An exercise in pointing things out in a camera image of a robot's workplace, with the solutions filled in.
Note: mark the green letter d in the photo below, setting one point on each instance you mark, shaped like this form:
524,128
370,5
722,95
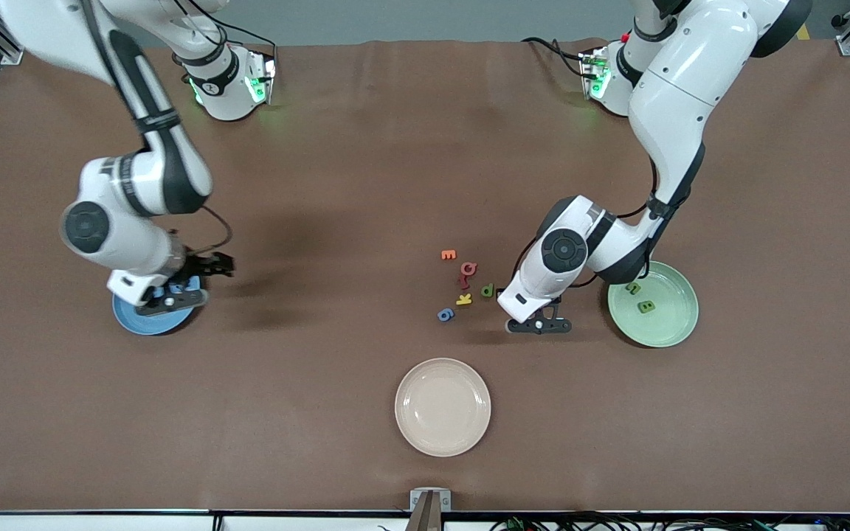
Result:
492,290

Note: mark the blue number 6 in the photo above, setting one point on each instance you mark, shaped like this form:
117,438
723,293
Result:
440,316

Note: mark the green letter J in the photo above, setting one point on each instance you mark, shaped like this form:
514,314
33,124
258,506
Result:
629,288

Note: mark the green letter B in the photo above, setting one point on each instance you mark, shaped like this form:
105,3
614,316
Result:
646,307

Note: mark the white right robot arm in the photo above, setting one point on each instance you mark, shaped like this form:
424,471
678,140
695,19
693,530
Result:
144,184

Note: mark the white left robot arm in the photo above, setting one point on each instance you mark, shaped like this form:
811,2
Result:
676,96

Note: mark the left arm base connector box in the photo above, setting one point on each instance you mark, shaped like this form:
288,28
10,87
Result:
593,70

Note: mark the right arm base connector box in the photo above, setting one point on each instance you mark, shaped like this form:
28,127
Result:
259,77

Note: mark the blue plate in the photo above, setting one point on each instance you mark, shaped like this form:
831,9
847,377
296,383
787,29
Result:
130,321

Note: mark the red letter J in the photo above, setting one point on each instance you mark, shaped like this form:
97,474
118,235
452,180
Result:
463,282

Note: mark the yellow letter K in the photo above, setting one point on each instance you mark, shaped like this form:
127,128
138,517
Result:
462,299

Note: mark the red letter Q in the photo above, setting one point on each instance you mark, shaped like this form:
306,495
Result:
462,270

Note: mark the beige plate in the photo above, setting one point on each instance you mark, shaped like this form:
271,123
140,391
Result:
443,407

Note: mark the green plate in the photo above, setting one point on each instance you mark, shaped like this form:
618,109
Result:
661,328

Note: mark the brown table cover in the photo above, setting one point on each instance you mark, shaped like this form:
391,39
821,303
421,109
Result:
322,442

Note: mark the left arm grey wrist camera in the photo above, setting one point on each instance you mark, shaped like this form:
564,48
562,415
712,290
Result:
541,325

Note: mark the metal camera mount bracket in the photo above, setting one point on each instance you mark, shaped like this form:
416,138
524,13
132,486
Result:
443,501

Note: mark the white table edge rail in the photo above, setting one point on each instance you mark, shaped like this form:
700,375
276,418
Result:
100,523

